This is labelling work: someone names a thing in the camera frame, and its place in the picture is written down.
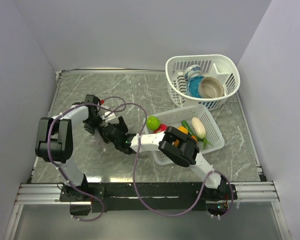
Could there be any fake red dragon fruit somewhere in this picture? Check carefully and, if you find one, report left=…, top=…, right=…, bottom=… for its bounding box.
left=154, top=123, right=168, bottom=134

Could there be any fake orange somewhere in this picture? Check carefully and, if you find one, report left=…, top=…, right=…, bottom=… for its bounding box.
left=173, top=126, right=189, bottom=147

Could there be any fake green chili pepper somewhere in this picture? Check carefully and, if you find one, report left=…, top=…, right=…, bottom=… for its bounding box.
left=181, top=120, right=194, bottom=135

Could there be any fake white radish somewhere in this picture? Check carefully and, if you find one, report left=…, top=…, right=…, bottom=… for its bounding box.
left=191, top=117, right=211, bottom=148

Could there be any clear zip top bag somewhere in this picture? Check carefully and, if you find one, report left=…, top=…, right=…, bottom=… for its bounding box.
left=84, top=125, right=108, bottom=152

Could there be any fake carrot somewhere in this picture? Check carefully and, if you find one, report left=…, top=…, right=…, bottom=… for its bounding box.
left=191, top=135, right=198, bottom=143

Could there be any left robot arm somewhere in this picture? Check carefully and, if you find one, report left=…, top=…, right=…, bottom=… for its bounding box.
left=35, top=105, right=102, bottom=201

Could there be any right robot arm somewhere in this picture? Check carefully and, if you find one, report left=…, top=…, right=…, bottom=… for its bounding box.
left=97, top=116, right=227, bottom=201

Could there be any teal plate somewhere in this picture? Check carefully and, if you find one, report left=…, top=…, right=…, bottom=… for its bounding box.
left=186, top=75, right=204, bottom=98

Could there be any blue white patterned bowl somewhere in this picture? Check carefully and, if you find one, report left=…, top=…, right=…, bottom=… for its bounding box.
left=183, top=64, right=202, bottom=81

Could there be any beige bowl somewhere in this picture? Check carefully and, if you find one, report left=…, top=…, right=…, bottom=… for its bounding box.
left=198, top=76, right=225, bottom=99

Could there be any round white dish basket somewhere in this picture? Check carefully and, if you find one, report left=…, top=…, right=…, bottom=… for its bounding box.
left=165, top=54, right=241, bottom=111

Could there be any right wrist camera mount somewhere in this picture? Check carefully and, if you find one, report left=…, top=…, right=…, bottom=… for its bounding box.
left=101, top=111, right=119, bottom=124

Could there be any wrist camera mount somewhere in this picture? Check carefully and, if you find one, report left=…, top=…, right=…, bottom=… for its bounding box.
left=101, top=111, right=119, bottom=124
left=98, top=99, right=110, bottom=112

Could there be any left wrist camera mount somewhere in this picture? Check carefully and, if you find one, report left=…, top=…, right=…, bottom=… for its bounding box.
left=98, top=99, right=110, bottom=112

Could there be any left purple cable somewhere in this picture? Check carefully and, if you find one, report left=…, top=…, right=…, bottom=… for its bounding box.
left=48, top=96, right=128, bottom=223

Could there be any purple cable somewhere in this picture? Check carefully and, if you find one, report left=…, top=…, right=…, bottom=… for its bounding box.
left=48, top=96, right=128, bottom=223
left=107, top=102, right=235, bottom=217

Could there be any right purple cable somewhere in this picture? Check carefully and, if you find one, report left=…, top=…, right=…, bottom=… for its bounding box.
left=107, top=102, right=235, bottom=217

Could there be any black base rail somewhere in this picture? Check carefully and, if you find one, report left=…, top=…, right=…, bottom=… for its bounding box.
left=60, top=184, right=235, bottom=217

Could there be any aluminium frame rail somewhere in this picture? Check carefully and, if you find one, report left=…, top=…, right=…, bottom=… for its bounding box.
left=14, top=181, right=280, bottom=205

